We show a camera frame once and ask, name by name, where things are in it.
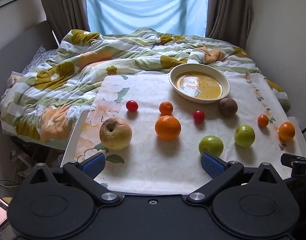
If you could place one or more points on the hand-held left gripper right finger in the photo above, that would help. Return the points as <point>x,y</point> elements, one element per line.
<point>212,166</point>

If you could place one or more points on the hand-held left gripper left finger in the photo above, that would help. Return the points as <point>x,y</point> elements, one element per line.
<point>94,165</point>

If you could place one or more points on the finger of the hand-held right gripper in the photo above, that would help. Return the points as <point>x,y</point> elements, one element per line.
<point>288,159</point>

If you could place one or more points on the green lime front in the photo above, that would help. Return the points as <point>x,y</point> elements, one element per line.
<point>211,145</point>

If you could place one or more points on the green lime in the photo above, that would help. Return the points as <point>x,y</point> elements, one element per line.
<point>211,145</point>
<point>244,135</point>

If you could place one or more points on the medium orange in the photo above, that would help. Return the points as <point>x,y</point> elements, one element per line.
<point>286,131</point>

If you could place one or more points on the yellow apple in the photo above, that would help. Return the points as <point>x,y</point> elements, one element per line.
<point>115,133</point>

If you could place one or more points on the large orange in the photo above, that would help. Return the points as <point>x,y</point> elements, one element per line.
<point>167,127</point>

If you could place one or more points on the brown kiwi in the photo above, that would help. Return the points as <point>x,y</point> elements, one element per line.
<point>228,107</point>

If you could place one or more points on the cream ceramic bowl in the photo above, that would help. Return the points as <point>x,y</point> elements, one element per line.
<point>200,82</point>

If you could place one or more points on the white table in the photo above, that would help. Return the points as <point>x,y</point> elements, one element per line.
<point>74,137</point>

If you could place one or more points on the small orange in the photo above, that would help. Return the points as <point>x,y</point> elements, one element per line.
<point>263,120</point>
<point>166,108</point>

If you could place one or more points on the red cherry tomato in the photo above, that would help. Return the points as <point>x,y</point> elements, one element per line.
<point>198,116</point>
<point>132,105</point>

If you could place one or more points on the floral white tablecloth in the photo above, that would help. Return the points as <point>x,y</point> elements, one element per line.
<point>148,165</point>

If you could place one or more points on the floral striped blanket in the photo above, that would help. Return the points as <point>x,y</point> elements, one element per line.
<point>67,80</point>

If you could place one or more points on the small white box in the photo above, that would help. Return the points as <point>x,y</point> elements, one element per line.
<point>14,78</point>

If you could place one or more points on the grey headboard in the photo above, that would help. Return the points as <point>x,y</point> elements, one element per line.
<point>15,45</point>

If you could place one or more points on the brown curtain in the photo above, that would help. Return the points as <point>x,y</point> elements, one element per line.
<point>230,10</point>
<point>62,7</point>

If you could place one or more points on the light blue window cloth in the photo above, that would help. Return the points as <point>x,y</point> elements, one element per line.
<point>145,7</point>

